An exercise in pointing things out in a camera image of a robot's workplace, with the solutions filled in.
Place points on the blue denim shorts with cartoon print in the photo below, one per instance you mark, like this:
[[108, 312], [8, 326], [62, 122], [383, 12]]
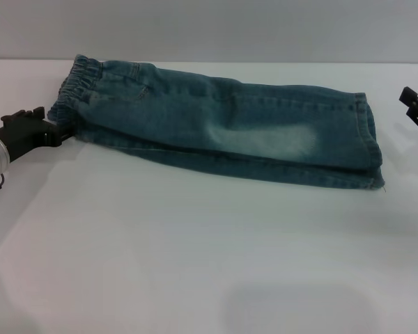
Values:
[[212, 132]]

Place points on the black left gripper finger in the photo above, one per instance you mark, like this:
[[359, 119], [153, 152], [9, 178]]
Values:
[[55, 126], [63, 139]]

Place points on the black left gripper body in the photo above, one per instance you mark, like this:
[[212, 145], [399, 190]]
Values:
[[22, 135]]

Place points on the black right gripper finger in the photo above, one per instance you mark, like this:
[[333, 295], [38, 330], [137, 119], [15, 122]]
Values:
[[412, 97]]

